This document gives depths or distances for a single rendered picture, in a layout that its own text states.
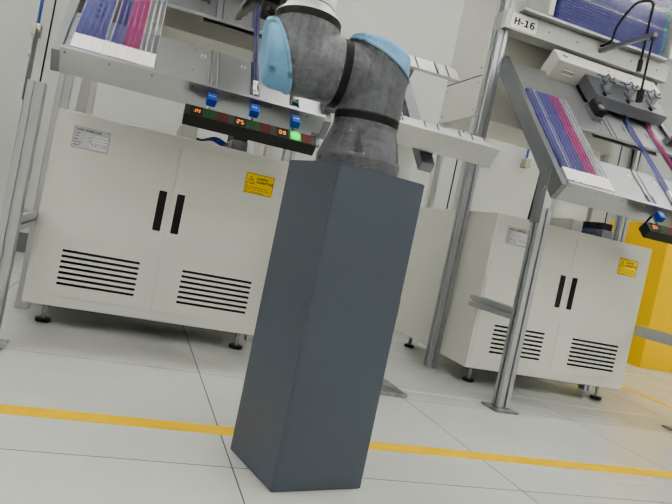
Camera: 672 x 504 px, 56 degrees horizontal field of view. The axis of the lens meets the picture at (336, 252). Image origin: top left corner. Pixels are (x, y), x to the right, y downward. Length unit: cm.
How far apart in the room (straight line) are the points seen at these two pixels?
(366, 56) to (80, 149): 108
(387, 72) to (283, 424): 61
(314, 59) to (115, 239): 106
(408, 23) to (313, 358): 320
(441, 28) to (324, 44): 308
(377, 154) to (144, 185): 102
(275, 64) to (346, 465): 69
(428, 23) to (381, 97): 302
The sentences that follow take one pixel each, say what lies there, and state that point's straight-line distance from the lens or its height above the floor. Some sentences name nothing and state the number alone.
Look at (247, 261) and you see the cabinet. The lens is 201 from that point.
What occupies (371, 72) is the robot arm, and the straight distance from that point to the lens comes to 112.
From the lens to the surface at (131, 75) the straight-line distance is 169.
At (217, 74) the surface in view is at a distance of 177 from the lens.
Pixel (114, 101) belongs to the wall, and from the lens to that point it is 365.
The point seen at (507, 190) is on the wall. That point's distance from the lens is 429.
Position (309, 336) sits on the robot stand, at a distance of 104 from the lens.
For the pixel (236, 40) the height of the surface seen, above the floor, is 102.
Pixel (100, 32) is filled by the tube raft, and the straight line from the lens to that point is 179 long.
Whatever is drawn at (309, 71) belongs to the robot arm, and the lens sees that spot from 109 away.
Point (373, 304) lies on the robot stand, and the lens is 110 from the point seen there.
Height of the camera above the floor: 44
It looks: 2 degrees down
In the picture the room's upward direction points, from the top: 12 degrees clockwise
